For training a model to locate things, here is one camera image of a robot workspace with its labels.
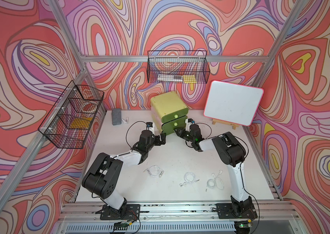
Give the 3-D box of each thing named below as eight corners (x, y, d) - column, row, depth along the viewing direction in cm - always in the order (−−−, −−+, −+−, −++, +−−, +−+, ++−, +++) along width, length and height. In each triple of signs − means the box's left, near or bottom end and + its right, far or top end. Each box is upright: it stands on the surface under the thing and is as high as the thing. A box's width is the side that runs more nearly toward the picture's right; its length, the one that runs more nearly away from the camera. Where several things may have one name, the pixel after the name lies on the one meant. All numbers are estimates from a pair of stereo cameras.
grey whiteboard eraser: (112, 125, 114) (111, 122, 111) (113, 111, 123) (111, 108, 120) (121, 124, 115) (120, 121, 112) (121, 110, 124) (120, 107, 121)
